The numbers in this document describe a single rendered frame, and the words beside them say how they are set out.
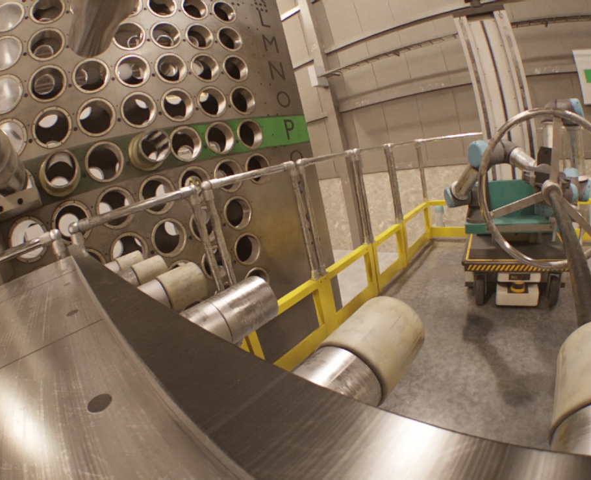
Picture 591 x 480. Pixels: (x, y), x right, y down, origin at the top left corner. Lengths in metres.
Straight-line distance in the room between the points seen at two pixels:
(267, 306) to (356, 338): 0.16
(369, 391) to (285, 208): 2.38
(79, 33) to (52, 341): 0.58
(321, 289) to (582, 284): 1.43
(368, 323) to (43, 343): 0.25
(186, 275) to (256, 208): 1.88
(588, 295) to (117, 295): 0.35
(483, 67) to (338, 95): 7.39
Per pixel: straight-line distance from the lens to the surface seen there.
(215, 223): 1.17
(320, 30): 9.80
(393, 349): 0.21
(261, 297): 0.33
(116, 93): 2.04
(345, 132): 8.98
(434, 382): 1.42
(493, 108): 1.96
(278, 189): 2.48
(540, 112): 0.76
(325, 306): 1.66
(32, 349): 0.27
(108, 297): 0.19
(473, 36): 2.04
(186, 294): 0.47
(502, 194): 1.90
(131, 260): 0.79
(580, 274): 0.33
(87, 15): 0.62
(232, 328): 0.31
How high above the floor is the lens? 1.01
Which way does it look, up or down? 14 degrees down
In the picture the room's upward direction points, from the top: 13 degrees counter-clockwise
